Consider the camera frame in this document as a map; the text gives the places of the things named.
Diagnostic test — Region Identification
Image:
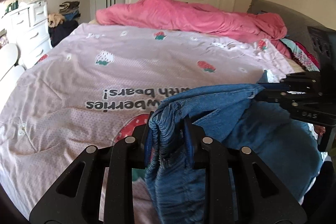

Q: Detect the blue denim pants lace trim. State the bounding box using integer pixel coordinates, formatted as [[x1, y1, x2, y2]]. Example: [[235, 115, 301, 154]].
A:
[[145, 84, 322, 223]]

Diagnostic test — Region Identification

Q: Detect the colourful floral pillow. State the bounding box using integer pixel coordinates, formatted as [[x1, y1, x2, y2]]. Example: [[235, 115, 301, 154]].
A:
[[280, 39, 319, 71]]

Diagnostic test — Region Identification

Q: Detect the grey upholstered headboard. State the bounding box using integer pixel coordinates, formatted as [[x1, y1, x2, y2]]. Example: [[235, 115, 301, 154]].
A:
[[247, 0, 325, 60]]

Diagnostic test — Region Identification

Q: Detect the pink strawberry bear bedsheet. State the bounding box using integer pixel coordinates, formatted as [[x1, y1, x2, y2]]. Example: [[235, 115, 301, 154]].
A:
[[1, 24, 293, 217]]

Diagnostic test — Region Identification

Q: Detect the pink crumpled blanket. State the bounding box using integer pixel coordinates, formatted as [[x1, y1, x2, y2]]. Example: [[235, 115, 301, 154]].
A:
[[96, 0, 290, 57]]

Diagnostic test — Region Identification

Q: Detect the pile of clothes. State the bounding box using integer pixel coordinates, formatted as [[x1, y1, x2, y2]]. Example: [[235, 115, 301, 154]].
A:
[[48, 1, 81, 48]]

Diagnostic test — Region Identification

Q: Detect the white drawer cabinet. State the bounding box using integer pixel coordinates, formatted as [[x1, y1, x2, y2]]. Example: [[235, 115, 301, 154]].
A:
[[1, 0, 52, 69]]

